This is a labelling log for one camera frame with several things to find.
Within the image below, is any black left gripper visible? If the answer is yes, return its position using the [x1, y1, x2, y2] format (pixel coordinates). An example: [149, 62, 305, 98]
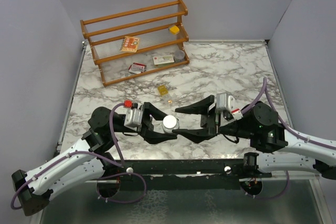
[112, 103, 179, 143]

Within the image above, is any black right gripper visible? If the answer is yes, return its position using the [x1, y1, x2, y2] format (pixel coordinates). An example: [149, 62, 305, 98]
[172, 96, 254, 143]

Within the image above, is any white pill bottle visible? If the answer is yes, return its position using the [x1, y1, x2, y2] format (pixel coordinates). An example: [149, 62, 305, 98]
[162, 115, 180, 134]

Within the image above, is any yellow clear pill organizer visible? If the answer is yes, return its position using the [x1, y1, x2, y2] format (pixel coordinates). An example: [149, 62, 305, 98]
[157, 85, 176, 105]

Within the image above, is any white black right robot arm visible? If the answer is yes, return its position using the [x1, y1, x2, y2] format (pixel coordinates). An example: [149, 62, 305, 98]
[173, 93, 335, 180]

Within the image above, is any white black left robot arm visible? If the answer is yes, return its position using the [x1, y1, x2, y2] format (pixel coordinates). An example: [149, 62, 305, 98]
[10, 100, 179, 216]

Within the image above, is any red white staple box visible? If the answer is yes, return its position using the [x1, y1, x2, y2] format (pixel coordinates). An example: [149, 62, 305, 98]
[129, 62, 146, 74]

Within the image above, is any green stapler box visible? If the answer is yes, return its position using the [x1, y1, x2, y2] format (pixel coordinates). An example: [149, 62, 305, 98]
[153, 54, 175, 67]

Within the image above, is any orange spiral notebook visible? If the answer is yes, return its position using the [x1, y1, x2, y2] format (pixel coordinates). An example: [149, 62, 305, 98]
[120, 36, 140, 53]

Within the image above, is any yellow sticky note block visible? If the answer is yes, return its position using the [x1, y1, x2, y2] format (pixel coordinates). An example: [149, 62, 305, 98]
[169, 25, 180, 35]

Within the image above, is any orange wooden shelf rack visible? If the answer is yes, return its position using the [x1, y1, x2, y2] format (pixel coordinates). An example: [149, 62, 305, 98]
[80, 0, 190, 87]

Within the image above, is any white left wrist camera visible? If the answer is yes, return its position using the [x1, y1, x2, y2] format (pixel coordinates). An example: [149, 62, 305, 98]
[123, 100, 143, 131]

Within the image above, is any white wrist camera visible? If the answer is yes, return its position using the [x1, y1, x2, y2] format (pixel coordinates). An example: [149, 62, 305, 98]
[215, 93, 243, 121]
[123, 100, 143, 131]

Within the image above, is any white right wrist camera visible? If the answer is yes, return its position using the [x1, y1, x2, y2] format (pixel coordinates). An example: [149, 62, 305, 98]
[215, 93, 243, 121]

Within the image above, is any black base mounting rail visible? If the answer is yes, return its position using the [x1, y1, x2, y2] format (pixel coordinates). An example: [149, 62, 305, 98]
[96, 153, 271, 196]

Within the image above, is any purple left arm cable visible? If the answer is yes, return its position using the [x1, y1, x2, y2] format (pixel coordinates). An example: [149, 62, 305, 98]
[10, 102, 147, 210]

